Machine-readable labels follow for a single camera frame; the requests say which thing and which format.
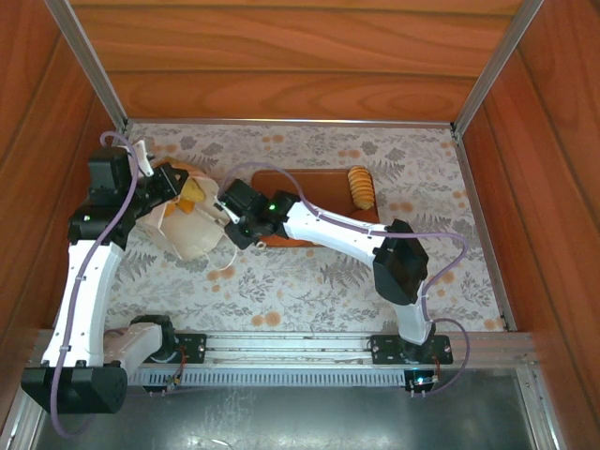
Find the white printed paper bag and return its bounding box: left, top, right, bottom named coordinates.
left=140, top=158, right=238, bottom=282

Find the brown rectangular tray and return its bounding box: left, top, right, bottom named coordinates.
left=250, top=167, right=382, bottom=249

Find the ribbed long fake bread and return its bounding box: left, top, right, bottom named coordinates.
left=346, top=165, right=376, bottom=212

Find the floral patterned tablecloth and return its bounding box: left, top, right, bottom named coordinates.
left=58, top=122, right=517, bottom=332

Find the shiny metal sheet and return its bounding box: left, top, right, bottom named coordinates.
left=30, top=374, right=540, bottom=450

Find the circuit board with green light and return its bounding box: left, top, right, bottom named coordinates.
left=405, top=369, right=443, bottom=399

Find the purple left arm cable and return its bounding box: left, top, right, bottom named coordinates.
left=49, top=130, right=142, bottom=440

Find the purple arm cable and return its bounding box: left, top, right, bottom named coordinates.
left=219, top=161, right=472, bottom=399
left=49, top=130, right=142, bottom=440

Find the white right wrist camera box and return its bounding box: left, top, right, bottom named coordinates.
left=214, top=201, right=241, bottom=227

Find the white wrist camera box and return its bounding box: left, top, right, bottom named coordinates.
left=214, top=201, right=241, bottom=227
left=130, top=139, right=156, bottom=178

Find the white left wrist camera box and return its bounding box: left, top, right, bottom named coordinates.
left=130, top=139, right=156, bottom=178

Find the aluminium frame bar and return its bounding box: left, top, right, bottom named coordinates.
left=125, top=117, right=457, bottom=130

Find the aluminium frame post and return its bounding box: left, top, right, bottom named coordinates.
left=449, top=0, right=548, bottom=137
left=44, top=0, right=131, bottom=133

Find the aluminium mounting rail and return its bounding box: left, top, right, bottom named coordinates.
left=28, top=327, right=538, bottom=369

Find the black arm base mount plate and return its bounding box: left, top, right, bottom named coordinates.
left=369, top=331, right=455, bottom=366
left=120, top=330, right=208, bottom=365

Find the grey slotted cable duct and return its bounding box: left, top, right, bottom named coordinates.
left=127, top=367, right=410, bottom=388

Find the aluminium side rail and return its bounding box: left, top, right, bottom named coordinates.
left=452, top=130, right=519, bottom=330

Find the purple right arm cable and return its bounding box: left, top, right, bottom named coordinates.
left=219, top=161, right=472, bottom=399

